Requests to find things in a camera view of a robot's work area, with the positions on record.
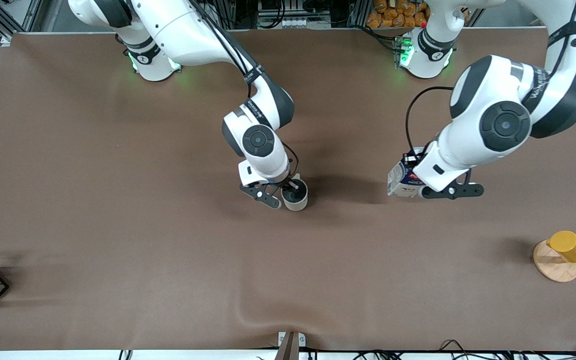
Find round wooden board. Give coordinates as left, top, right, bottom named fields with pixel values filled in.
left=533, top=240, right=576, bottom=283

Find yellow plastic cup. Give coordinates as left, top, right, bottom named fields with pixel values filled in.
left=546, top=230, right=576, bottom=264

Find small white power strip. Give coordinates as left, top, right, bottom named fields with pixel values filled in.
left=277, top=17, right=313, bottom=29

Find orange snack bags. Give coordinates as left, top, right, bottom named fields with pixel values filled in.
left=366, top=0, right=430, bottom=29

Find metal table clamp bracket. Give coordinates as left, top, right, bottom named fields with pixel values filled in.
left=275, top=331, right=307, bottom=360

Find blue white milk carton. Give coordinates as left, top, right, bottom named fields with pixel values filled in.
left=387, top=146, right=427, bottom=198

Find beige ceramic cup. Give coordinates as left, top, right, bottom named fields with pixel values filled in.
left=281, top=178, right=309, bottom=212

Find brown table cloth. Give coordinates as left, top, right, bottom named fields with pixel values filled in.
left=0, top=27, right=576, bottom=352

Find black cable bundle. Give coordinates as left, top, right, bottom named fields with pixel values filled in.
left=348, top=339, right=576, bottom=360

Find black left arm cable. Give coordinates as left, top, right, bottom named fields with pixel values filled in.
left=405, top=86, right=455, bottom=157

